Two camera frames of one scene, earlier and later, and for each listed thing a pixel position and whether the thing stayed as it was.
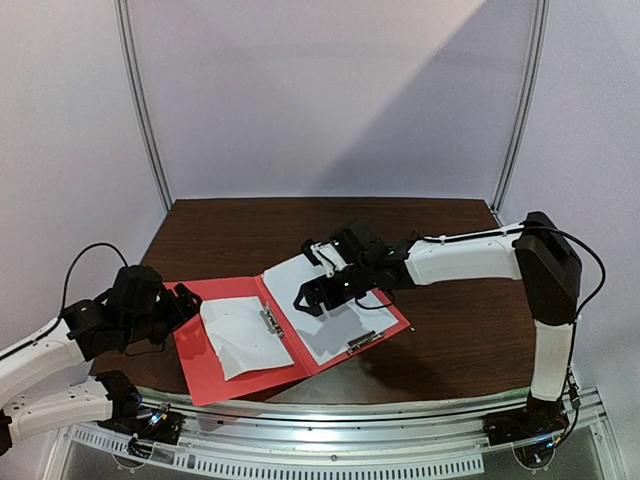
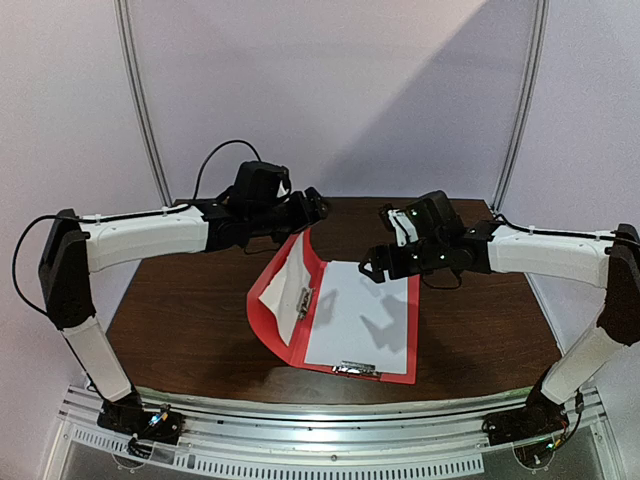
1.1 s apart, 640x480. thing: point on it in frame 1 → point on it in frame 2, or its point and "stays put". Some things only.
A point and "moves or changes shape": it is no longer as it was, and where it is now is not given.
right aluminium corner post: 531,88 stays put
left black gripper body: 154,326 → 268,222
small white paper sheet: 240,339 → 284,292
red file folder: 246,334 → 296,350
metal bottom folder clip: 364,339 → 355,368
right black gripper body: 325,290 → 392,261
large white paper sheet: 327,334 moves or changes shape
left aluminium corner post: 136,104 stays put
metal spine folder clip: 271,321 moves or changes shape
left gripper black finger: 187,302 → 315,205
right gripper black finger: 309,297 → 376,263
